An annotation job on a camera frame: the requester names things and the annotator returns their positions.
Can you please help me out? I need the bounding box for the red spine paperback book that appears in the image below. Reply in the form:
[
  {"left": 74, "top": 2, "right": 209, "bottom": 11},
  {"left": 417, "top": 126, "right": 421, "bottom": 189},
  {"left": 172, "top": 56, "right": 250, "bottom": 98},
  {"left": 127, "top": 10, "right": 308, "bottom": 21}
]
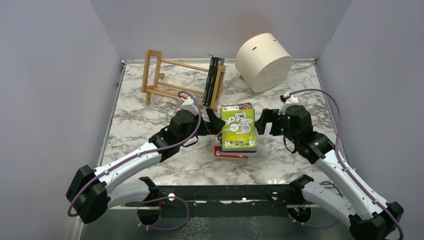
[{"left": 213, "top": 146, "right": 247, "bottom": 160}]

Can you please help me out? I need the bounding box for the wooden dowel rack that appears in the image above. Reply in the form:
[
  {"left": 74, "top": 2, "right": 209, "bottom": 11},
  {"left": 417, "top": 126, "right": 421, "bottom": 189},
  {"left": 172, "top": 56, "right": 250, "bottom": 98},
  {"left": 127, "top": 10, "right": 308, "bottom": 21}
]
[{"left": 141, "top": 49, "right": 227, "bottom": 109}]

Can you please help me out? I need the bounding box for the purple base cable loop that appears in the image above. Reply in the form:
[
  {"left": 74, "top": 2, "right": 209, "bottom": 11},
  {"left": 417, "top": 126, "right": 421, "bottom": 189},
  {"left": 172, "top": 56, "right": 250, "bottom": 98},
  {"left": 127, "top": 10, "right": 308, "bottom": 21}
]
[{"left": 136, "top": 194, "right": 191, "bottom": 232}]

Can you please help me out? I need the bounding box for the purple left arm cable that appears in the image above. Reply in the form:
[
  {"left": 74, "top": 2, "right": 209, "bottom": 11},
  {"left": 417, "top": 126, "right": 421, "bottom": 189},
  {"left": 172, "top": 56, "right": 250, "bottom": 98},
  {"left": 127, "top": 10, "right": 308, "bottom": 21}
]
[{"left": 67, "top": 91, "right": 203, "bottom": 218}]

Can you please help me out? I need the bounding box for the lime green paperback book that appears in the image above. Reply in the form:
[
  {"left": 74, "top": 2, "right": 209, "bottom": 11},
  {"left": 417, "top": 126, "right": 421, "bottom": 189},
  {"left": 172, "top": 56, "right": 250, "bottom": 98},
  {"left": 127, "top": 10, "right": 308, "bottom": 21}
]
[{"left": 221, "top": 102, "right": 258, "bottom": 152}]

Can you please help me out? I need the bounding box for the blue cover paperback book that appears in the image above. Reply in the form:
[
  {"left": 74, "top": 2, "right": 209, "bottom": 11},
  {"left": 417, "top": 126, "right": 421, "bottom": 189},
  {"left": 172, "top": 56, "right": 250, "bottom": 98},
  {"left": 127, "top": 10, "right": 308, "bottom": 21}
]
[{"left": 217, "top": 150, "right": 257, "bottom": 157}]

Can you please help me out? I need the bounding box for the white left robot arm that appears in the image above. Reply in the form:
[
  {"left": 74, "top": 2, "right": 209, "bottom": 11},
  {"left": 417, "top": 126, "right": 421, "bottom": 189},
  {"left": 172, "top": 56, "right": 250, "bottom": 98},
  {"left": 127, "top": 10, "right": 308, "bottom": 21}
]
[{"left": 65, "top": 107, "right": 225, "bottom": 224}]

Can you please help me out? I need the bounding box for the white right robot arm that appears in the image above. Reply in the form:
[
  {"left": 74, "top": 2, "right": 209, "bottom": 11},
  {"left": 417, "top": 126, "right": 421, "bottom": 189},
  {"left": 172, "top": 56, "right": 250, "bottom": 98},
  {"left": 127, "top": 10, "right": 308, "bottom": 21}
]
[{"left": 254, "top": 105, "right": 404, "bottom": 240}]

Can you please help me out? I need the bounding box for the floral cover book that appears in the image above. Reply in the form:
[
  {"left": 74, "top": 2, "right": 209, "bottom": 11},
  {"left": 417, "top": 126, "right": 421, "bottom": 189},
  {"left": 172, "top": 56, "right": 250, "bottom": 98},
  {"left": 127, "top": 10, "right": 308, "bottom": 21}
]
[{"left": 215, "top": 103, "right": 223, "bottom": 145}]

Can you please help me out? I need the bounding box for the dark green hardcover book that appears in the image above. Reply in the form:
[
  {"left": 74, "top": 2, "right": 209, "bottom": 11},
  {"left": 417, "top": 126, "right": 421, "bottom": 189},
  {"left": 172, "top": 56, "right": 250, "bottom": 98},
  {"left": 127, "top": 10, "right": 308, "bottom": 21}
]
[{"left": 207, "top": 57, "right": 225, "bottom": 107}]

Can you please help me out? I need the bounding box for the cream cylindrical lamp shade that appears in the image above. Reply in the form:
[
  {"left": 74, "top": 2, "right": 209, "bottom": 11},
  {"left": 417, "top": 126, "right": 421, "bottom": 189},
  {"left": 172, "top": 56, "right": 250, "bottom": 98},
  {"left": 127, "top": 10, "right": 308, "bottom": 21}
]
[{"left": 235, "top": 33, "right": 294, "bottom": 93}]

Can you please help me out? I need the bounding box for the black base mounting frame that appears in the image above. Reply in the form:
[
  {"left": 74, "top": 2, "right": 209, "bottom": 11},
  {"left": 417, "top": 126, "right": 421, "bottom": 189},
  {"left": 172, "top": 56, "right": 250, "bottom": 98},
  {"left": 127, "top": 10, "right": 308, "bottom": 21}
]
[{"left": 126, "top": 174, "right": 313, "bottom": 219}]

